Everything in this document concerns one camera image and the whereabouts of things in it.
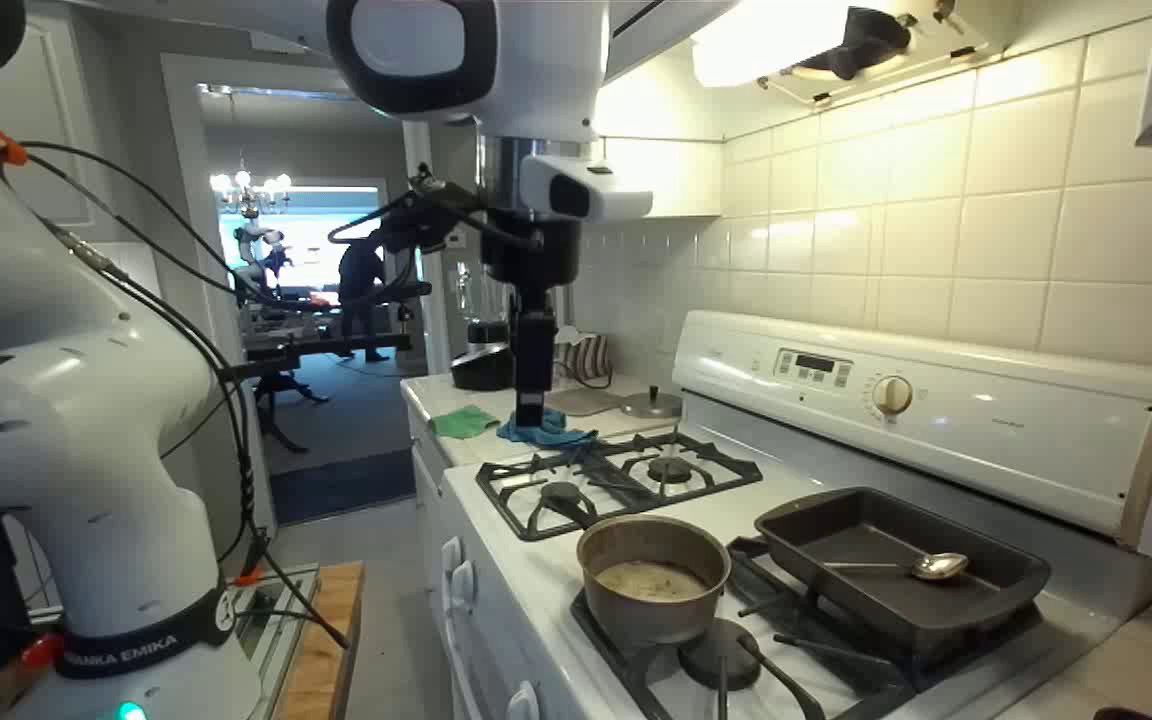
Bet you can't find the blue cloth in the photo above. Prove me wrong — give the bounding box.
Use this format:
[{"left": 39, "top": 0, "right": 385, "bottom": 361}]
[{"left": 491, "top": 409, "right": 600, "bottom": 452}]

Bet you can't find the black hood fan motor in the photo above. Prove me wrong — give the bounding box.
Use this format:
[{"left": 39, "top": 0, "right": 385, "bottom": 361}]
[{"left": 796, "top": 3, "right": 915, "bottom": 82}]

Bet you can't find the green sponge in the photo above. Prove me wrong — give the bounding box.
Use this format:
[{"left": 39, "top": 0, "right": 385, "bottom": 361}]
[{"left": 428, "top": 404, "right": 505, "bottom": 445}]

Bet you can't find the orange clamp handle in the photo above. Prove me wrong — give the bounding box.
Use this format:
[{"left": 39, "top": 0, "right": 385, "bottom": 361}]
[{"left": 11, "top": 628, "right": 69, "bottom": 684}]

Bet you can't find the blue rug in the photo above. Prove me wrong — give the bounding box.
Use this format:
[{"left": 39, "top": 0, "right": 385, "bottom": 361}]
[{"left": 263, "top": 452, "right": 421, "bottom": 527}]

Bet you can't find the metal spoon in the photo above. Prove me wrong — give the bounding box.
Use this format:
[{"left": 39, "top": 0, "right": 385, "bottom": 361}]
[{"left": 825, "top": 548, "right": 974, "bottom": 587}]

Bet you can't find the chandelier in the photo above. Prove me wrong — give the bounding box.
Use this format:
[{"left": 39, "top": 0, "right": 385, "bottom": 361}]
[{"left": 202, "top": 165, "right": 299, "bottom": 219}]

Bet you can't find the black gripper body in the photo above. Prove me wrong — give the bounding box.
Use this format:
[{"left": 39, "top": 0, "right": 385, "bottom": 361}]
[{"left": 505, "top": 216, "right": 584, "bottom": 356}]

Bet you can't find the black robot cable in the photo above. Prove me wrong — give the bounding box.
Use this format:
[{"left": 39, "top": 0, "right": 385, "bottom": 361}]
[{"left": 9, "top": 130, "right": 357, "bottom": 655}]

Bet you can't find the range hood light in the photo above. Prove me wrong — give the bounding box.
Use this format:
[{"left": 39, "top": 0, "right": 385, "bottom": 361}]
[{"left": 687, "top": 0, "right": 865, "bottom": 93}]

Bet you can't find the white gas stove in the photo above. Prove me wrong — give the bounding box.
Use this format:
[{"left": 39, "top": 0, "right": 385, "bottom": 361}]
[{"left": 434, "top": 307, "right": 1152, "bottom": 720}]

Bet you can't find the black burner cap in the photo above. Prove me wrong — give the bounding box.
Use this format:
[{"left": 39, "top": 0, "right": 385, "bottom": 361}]
[
  {"left": 535, "top": 478, "right": 593, "bottom": 521},
  {"left": 677, "top": 614, "right": 767, "bottom": 694},
  {"left": 645, "top": 452, "right": 700, "bottom": 486}
]

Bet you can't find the black camera on stand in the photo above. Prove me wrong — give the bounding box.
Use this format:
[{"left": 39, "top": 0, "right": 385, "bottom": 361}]
[{"left": 322, "top": 173, "right": 488, "bottom": 257}]

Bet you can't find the person in dark clothes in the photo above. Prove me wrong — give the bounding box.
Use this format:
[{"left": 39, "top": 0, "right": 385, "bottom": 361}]
[{"left": 337, "top": 233, "right": 397, "bottom": 367}]

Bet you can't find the wooden board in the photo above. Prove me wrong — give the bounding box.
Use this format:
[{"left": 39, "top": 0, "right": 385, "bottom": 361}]
[{"left": 263, "top": 556, "right": 373, "bottom": 720}]

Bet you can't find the metal lid black knob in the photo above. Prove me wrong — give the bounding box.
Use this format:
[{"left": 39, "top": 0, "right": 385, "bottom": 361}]
[{"left": 600, "top": 380, "right": 685, "bottom": 420}]

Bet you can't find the black baking pan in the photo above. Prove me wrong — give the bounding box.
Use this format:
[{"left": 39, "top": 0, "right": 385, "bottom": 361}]
[{"left": 753, "top": 485, "right": 1055, "bottom": 661}]

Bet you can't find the round white oven dial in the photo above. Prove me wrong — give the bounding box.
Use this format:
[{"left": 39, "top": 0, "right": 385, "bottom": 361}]
[{"left": 867, "top": 371, "right": 915, "bottom": 420}]

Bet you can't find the white range hood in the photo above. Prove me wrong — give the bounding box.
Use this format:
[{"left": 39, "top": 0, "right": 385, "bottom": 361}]
[{"left": 600, "top": 0, "right": 1023, "bottom": 112}]

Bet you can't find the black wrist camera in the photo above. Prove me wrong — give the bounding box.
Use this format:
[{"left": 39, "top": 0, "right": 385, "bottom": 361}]
[{"left": 472, "top": 229, "right": 526, "bottom": 289}]

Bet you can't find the dark dining table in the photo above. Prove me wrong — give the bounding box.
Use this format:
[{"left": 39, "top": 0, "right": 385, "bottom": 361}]
[{"left": 235, "top": 316, "right": 408, "bottom": 455}]

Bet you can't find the black cast iron grate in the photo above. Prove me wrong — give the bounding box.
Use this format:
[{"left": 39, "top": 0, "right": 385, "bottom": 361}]
[
  {"left": 565, "top": 532, "right": 1046, "bottom": 720},
  {"left": 472, "top": 425, "right": 767, "bottom": 545}
]

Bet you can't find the round metal saucepan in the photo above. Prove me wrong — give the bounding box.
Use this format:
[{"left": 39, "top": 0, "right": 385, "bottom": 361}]
[{"left": 572, "top": 512, "right": 737, "bottom": 655}]

